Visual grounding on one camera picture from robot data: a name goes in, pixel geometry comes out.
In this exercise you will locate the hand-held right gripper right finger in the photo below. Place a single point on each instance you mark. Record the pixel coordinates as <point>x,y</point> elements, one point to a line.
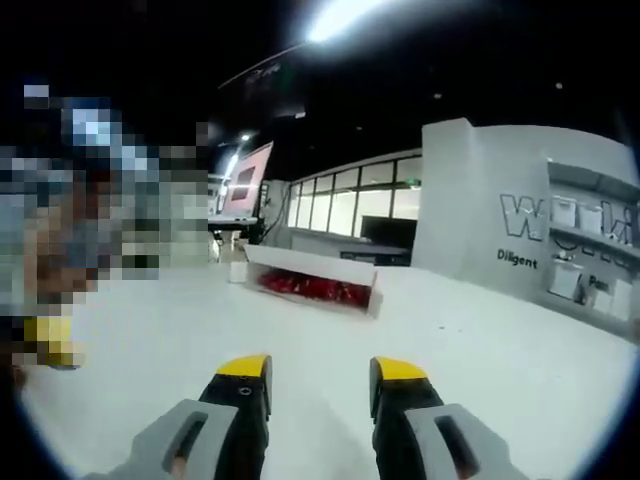
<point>395,425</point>

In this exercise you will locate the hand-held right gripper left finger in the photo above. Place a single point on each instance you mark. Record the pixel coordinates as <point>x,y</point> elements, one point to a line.
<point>240,425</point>

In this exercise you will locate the pile of red coffee pouches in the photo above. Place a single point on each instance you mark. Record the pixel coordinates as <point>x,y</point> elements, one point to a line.
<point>315,289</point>

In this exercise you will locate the white cardboard box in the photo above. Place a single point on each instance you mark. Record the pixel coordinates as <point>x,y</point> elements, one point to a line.
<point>310,262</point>

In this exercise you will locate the black monitor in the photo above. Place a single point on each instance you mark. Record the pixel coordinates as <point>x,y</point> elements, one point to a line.
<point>387,231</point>

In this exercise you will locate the grey work table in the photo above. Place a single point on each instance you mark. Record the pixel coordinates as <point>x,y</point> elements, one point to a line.
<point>232,220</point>

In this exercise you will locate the tall white storage bin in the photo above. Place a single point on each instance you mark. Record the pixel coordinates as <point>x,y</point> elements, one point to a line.
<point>565,280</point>

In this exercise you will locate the glass partition windows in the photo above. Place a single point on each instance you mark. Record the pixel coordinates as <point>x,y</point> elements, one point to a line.
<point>345,200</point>

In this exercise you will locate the pink display board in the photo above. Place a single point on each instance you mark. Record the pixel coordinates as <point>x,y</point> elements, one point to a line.
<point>250,175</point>

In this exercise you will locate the grey shelf unit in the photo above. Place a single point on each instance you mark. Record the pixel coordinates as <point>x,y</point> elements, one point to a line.
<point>590,250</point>

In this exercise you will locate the dark hanging screen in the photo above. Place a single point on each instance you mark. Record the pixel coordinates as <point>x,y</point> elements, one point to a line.
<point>270,90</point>

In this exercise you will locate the long ceiling light strip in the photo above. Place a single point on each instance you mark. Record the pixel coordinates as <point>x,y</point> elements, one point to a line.
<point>345,20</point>

